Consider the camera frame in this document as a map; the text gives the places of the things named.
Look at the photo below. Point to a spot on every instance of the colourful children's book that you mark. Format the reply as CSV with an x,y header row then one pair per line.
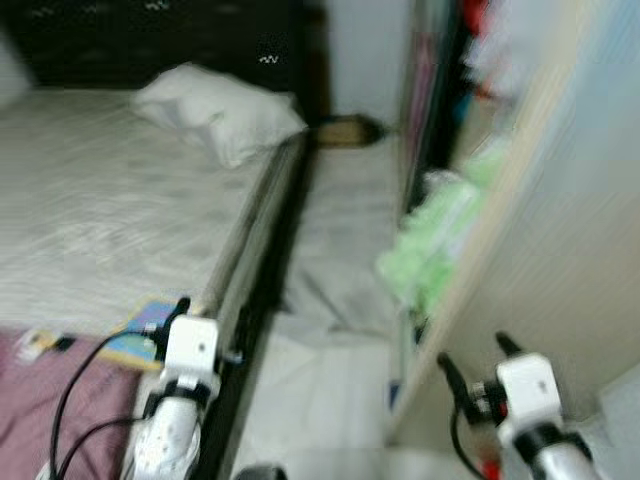
x,y
135,347

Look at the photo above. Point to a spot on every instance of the white pillow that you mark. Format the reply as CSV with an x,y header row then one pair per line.
x,y
215,110

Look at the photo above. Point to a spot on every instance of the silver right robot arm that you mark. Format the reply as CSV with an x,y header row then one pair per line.
x,y
560,462

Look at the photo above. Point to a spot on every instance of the beige wooden wardrobe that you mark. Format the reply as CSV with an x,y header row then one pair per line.
x,y
560,250

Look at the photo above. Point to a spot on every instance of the light green cloth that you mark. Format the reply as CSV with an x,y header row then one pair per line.
x,y
430,250

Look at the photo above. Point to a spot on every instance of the pink cartoon print blanket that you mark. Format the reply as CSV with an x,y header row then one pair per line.
x,y
50,420

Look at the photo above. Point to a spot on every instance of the brown basket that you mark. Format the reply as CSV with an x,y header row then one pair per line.
x,y
345,131

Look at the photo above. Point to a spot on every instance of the black tufted headboard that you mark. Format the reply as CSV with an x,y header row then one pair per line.
x,y
150,40

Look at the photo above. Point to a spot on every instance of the colourful hanging clothes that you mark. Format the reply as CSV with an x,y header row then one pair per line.
x,y
500,45

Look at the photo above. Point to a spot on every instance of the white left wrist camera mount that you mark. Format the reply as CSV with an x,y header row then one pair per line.
x,y
192,345

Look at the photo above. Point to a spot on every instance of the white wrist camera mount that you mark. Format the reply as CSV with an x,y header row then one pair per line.
x,y
192,345
530,385

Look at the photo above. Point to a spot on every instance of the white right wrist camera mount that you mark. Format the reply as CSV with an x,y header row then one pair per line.
x,y
530,385

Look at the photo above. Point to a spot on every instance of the dark bed frame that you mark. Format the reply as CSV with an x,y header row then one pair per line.
x,y
270,290

